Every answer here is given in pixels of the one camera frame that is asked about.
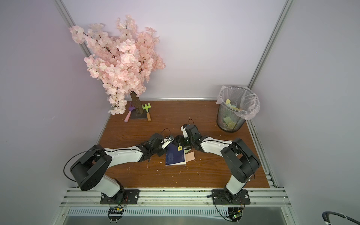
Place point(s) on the right small circuit board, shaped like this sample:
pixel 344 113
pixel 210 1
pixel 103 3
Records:
pixel 235 214

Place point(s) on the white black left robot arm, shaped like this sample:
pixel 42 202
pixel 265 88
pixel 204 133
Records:
pixel 89 171

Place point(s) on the pink artificial cherry blossom tree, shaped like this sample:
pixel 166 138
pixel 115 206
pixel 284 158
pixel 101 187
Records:
pixel 123 63

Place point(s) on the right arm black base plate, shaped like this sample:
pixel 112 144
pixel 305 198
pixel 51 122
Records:
pixel 220 196

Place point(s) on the purple rake with pink handle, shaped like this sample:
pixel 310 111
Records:
pixel 131 108

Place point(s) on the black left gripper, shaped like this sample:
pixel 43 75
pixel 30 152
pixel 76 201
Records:
pixel 162 152

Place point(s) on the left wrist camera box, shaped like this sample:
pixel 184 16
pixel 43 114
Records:
pixel 167 141

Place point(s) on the pink sticky note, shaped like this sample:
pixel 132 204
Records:
pixel 189 157

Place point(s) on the green rake with wooden handle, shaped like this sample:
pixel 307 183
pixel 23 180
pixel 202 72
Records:
pixel 146 107

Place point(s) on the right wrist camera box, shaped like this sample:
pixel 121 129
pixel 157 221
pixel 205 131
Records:
pixel 183 129

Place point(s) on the light green sticky note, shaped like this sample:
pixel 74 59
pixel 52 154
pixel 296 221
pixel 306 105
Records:
pixel 188 150

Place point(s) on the dark metal tree base plate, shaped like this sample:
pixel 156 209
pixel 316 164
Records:
pixel 136 115

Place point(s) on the dark blue paperback book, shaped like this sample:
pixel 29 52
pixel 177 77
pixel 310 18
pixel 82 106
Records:
pixel 174 156

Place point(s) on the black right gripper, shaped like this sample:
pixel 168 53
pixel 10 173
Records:
pixel 183 142

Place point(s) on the left small circuit board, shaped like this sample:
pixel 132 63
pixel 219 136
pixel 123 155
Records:
pixel 115 214

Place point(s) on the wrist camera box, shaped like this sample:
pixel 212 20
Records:
pixel 167 141
pixel 183 129

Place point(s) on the black mesh waste bin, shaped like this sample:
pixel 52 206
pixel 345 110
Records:
pixel 229 118

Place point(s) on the small circuit board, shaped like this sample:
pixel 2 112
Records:
pixel 235 214
pixel 115 214

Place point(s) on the clear plastic bin liner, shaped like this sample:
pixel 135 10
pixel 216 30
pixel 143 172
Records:
pixel 250 104

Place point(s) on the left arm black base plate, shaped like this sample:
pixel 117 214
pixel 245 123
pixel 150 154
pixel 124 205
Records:
pixel 123 197

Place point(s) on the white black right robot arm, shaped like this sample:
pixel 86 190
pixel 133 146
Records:
pixel 240 159

